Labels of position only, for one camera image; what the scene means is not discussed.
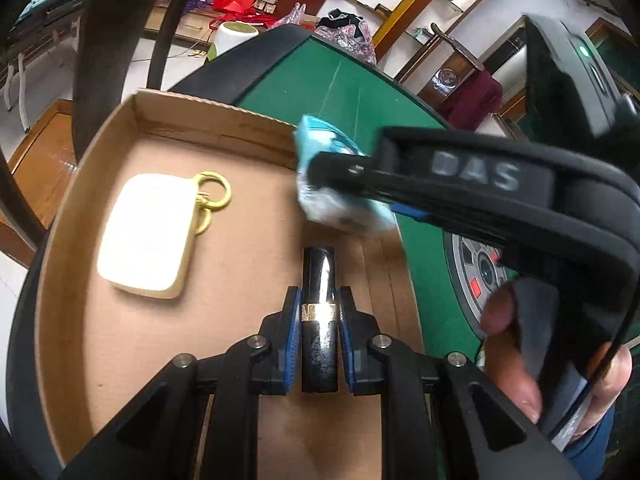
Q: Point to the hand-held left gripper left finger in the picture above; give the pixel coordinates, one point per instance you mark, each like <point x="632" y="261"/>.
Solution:
<point x="292" y="340"/>

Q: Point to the green mahjong table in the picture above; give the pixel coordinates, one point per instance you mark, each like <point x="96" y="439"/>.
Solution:
<point x="350" y="90"/>

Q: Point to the green window with wooden frame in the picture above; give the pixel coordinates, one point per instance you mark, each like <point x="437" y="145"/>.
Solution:
<point x="612" y="40"/>

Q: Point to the cardboard box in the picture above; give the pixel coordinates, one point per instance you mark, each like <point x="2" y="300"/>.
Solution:
<point x="240" y="220"/>

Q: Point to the white and green bin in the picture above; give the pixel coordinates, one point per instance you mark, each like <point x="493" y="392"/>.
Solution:
<point x="232" y="37"/>

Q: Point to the person's right hand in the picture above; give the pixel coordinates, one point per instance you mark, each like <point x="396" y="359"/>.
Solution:
<point x="505" y="350"/>

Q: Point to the dark red cloth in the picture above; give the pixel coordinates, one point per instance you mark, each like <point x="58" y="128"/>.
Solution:
<point x="475" y="97"/>

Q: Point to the black lipstick tube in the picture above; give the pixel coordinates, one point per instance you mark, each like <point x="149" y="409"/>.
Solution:
<point x="320" y="360"/>

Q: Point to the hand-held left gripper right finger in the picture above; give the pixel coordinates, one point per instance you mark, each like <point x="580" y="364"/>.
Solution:
<point x="347" y="340"/>

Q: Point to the wooden wall shelf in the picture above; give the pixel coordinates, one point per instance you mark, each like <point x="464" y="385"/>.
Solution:
<point x="413" y="10"/>

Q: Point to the cream case with gold keyring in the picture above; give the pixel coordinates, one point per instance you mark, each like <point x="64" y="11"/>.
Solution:
<point x="145" y="235"/>

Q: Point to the dark folding table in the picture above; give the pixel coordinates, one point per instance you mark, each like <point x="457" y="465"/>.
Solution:
<point x="50" y="10"/>

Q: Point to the silver standing air conditioner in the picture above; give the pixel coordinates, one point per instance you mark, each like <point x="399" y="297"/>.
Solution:
<point x="512" y="65"/>

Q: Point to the black cloth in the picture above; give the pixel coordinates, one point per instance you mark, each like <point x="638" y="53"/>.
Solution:
<point x="342" y="17"/>

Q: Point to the dark wooden chair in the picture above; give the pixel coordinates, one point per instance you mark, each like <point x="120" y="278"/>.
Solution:
<point x="97" y="60"/>

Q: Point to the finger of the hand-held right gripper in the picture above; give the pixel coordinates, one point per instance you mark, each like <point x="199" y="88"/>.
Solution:
<point x="407" y="210"/>
<point x="340" y="170"/>

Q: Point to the floral cloth bundle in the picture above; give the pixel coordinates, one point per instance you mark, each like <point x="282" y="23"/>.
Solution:
<point x="352" y="37"/>

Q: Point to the wooden armchair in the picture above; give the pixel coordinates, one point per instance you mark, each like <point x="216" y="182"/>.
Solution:
<point x="452" y="42"/>

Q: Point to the teal tissue packet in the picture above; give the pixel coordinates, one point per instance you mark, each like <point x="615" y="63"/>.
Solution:
<point x="320" y="132"/>

